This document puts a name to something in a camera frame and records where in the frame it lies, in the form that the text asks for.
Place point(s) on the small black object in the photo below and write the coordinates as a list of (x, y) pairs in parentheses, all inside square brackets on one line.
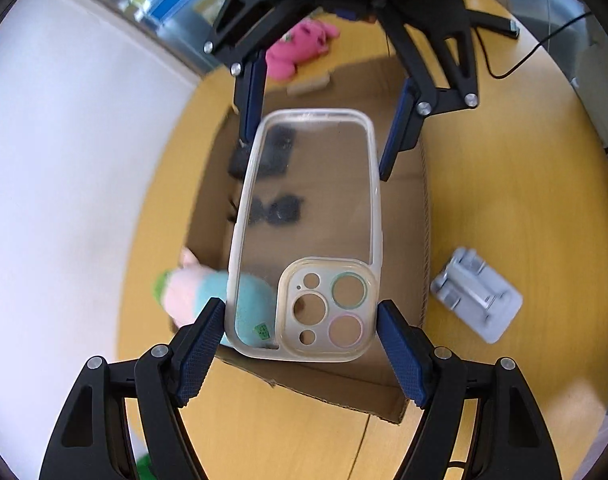
[(281, 210)]

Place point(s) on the small black box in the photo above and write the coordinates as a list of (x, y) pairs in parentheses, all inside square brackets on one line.
[(279, 152)]

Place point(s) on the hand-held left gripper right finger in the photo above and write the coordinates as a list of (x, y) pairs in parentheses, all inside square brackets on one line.
[(404, 355)]

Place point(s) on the black bar-shaped object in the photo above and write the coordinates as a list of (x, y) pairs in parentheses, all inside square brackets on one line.
[(489, 21)]

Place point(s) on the grey folding phone stand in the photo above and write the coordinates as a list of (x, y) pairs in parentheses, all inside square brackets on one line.
[(489, 310)]

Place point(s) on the pink plush toy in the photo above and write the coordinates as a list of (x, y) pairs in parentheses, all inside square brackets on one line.
[(299, 45)]

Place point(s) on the teal and pink plush pig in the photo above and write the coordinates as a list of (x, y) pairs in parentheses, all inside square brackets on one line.
[(183, 290)]

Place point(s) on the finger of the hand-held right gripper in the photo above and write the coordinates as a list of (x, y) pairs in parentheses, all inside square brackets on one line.
[(399, 130), (256, 100)]

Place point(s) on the brown cardboard box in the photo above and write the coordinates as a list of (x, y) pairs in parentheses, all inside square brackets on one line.
[(404, 240)]

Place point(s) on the clear phone case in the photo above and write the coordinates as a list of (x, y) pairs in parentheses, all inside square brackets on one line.
[(328, 312)]

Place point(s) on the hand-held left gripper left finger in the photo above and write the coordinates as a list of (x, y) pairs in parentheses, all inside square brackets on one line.
[(198, 350)]

